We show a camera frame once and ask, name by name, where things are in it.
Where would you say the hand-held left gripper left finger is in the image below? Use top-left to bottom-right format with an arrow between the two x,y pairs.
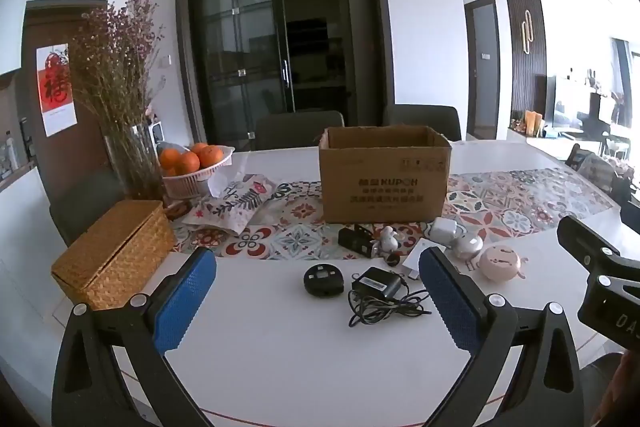
51,247 -> 217,427

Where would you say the dark dining chair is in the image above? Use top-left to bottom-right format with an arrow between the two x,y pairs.
48,171 -> 127,249
255,110 -> 346,152
382,104 -> 462,142

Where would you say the red wall calendar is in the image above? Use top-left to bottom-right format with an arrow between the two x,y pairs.
35,42 -> 77,138

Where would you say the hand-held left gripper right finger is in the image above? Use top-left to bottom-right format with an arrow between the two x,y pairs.
418,248 -> 584,427

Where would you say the patterned table runner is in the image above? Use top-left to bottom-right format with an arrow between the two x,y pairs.
169,167 -> 617,261

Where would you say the floral printed pouch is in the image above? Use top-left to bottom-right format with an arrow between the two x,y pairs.
180,174 -> 282,236

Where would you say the orange box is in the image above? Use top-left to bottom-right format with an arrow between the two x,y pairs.
522,109 -> 544,136

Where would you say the dried flower bunch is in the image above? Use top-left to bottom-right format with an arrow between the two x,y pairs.
69,0 -> 166,138

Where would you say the dark glass sliding door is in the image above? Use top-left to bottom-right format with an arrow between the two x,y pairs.
174,0 -> 396,153

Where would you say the woven wicker box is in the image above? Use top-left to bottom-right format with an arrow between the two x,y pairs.
50,200 -> 177,311

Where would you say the dark room door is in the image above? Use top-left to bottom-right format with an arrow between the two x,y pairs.
463,0 -> 502,134

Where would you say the brown cardboard box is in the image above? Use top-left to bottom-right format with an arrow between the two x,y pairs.
318,125 -> 453,225

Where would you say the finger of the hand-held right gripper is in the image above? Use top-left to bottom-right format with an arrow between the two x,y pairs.
556,215 -> 640,280

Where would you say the white charger block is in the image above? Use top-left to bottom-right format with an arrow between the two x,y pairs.
430,216 -> 465,242

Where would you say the pink round device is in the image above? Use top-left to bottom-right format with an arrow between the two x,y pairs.
478,245 -> 529,281

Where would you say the patterned cushioned chair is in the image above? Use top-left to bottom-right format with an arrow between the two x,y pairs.
567,142 -> 622,194

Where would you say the gold wall ornament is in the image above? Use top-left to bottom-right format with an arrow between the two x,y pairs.
519,11 -> 535,56

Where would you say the white paper card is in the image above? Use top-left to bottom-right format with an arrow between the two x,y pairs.
403,238 -> 442,281

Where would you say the white round device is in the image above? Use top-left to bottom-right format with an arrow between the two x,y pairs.
452,232 -> 485,262

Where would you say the white plastic fruit basket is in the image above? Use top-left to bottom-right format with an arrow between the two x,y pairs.
158,145 -> 235,200

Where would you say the black ridged gadget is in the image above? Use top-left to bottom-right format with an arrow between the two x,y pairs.
338,224 -> 374,257

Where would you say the black round device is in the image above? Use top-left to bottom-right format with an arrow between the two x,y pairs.
303,264 -> 345,296

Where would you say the glass vase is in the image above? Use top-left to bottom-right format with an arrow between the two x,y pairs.
102,124 -> 166,203

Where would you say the black power adapter with cable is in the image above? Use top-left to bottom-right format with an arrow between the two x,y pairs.
348,266 -> 432,327

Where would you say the small white figurine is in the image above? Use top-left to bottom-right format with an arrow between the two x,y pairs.
374,226 -> 402,254

